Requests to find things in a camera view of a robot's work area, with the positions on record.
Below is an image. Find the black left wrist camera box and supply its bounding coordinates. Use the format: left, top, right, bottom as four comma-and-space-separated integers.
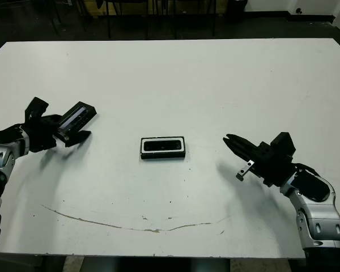
24, 97, 49, 124

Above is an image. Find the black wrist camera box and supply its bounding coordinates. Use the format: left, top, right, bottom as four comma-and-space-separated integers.
24, 97, 49, 124
271, 131, 297, 161

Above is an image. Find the black box lid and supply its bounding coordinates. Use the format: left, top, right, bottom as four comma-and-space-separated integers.
57, 101, 99, 137

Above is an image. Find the black box base white lining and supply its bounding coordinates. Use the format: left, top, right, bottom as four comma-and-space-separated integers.
140, 135, 186, 161

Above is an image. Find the black camera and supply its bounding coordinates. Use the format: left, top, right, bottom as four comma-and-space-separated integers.
143, 139, 181, 151

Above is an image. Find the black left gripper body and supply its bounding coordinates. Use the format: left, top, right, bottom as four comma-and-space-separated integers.
24, 114, 65, 153

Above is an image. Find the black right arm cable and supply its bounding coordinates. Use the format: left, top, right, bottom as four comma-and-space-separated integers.
293, 163, 321, 178

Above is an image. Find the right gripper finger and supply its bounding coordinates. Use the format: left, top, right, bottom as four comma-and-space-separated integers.
222, 137, 256, 163
226, 133, 260, 151

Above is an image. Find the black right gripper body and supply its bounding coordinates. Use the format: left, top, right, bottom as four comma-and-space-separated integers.
236, 141, 297, 188

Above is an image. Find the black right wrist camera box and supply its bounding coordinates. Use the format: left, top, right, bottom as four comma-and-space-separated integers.
271, 131, 297, 161

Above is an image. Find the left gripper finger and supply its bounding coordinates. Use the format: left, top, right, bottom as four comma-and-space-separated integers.
63, 130, 92, 148
46, 114, 66, 126

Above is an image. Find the black trash bin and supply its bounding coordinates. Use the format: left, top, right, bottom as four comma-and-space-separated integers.
226, 0, 248, 23

